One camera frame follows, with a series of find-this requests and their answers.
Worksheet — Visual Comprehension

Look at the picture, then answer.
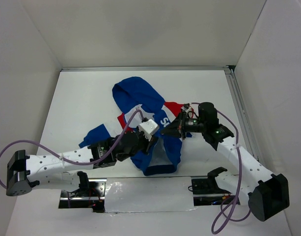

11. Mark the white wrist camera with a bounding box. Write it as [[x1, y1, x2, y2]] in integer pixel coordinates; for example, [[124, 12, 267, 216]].
[[181, 103, 194, 118], [137, 119, 160, 141]]

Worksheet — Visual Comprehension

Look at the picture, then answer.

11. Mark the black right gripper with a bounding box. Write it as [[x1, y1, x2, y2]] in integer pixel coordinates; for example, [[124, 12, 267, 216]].
[[161, 109, 207, 139]]

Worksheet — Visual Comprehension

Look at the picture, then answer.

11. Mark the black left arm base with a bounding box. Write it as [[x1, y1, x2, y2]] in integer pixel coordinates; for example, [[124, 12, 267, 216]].
[[58, 174, 107, 213]]

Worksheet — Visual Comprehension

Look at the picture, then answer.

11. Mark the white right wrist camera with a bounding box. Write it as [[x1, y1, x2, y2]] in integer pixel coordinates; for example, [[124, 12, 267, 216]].
[[181, 103, 194, 118]]

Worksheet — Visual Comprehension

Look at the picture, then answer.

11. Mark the blue white red jacket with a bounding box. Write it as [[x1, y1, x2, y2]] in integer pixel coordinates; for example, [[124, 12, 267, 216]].
[[79, 77, 183, 176]]

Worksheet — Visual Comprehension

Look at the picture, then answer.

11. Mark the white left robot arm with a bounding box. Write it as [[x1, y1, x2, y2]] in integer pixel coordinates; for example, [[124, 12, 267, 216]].
[[6, 131, 158, 197]]

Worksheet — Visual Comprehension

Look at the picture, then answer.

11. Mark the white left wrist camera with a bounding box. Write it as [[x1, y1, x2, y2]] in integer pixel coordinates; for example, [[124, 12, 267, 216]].
[[137, 119, 160, 141]]

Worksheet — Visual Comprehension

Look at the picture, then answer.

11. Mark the white taped panel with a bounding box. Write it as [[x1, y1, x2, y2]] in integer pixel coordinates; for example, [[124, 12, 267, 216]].
[[104, 177, 195, 213]]

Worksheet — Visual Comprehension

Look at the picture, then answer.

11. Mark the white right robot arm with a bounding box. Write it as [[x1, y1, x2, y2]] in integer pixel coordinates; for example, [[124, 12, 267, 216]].
[[161, 102, 290, 221]]

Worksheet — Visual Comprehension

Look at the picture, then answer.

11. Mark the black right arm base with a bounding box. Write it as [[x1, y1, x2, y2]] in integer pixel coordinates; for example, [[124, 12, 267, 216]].
[[188, 167, 235, 207]]

